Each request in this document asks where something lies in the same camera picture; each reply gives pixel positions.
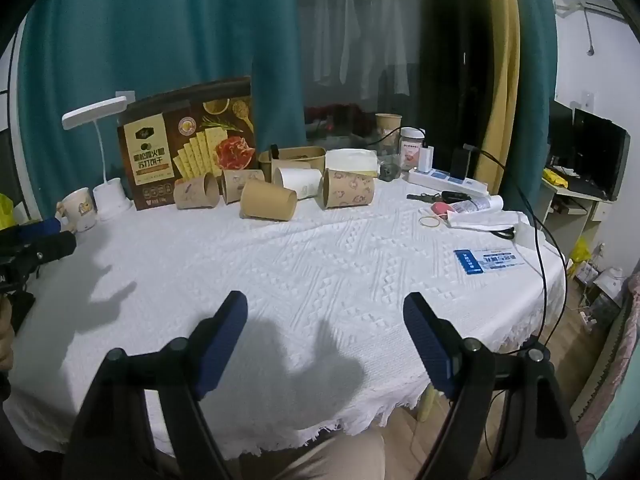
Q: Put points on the blue and white card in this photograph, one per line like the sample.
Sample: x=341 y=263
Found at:
x=492 y=261

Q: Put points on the black power adapter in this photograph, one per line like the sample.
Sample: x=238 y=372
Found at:
x=461 y=162

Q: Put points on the white printed mug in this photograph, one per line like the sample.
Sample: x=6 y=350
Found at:
x=80 y=210

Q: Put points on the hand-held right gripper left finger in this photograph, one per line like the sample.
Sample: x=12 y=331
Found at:
x=224 y=347

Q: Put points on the cream tissue pack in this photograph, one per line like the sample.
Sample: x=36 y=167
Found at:
x=352 y=161

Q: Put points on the white desk lamp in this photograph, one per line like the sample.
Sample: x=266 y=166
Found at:
x=113 y=200

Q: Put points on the teal curtain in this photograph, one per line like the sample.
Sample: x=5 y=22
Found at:
x=537 y=60
x=175 y=30

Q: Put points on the white power strip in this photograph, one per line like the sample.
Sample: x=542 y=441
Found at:
x=440 y=180

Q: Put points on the white charger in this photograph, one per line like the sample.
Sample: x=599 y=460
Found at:
x=427 y=158

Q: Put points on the plain brown paper cup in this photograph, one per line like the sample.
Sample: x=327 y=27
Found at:
x=267 y=203

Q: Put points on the pink bedding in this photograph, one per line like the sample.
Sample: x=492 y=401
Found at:
x=620 y=350

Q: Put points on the tan rubber band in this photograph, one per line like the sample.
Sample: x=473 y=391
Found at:
x=421 y=220

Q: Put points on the yellow curtain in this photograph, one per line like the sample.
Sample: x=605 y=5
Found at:
x=500 y=60

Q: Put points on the black computer monitor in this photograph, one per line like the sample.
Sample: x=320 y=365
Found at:
x=600 y=152

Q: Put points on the pink round object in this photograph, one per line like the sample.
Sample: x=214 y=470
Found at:
x=442 y=208

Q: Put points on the yellow plastic bag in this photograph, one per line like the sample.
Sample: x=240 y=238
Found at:
x=580 y=251

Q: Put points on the white printed tube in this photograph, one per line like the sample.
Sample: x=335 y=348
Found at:
x=477 y=205

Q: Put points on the brown paper cup cartoon print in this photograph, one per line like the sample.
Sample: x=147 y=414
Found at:
x=350 y=189

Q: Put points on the white air conditioner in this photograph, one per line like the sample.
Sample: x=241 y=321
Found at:
x=587 y=2

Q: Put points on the white side desk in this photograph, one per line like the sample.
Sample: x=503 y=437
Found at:
x=570 y=210

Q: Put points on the hanging white clothes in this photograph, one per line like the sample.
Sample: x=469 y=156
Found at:
x=360 y=30

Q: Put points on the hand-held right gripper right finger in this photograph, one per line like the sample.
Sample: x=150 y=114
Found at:
x=431 y=352

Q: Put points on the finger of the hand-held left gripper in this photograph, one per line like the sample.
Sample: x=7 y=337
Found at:
x=42 y=227
x=52 y=247

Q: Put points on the person's leg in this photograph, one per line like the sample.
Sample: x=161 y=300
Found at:
x=340 y=457

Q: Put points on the white textured tablecloth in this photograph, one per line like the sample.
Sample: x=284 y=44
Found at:
x=310 y=270

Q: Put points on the white folded cloth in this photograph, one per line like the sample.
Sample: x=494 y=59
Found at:
x=490 y=221

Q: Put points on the white paper cup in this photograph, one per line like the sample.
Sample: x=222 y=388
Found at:
x=300 y=181

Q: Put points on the yellow packet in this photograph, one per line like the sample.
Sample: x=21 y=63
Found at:
x=556 y=176

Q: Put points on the brown paper bowl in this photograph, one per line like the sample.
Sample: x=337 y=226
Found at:
x=300 y=156

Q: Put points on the tall brown paper cup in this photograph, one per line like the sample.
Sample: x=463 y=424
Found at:
x=388 y=130

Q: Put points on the clear jar white lid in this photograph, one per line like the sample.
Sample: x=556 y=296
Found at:
x=411 y=150

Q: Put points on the brown paper cup purple print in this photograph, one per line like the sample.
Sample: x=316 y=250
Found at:
x=192 y=194

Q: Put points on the brown paper cup small print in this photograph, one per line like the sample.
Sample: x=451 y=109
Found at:
x=241 y=182

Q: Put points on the small dark object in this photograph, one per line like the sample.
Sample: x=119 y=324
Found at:
x=388 y=171

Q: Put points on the brown cracker box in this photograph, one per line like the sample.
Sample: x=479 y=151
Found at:
x=190 y=135

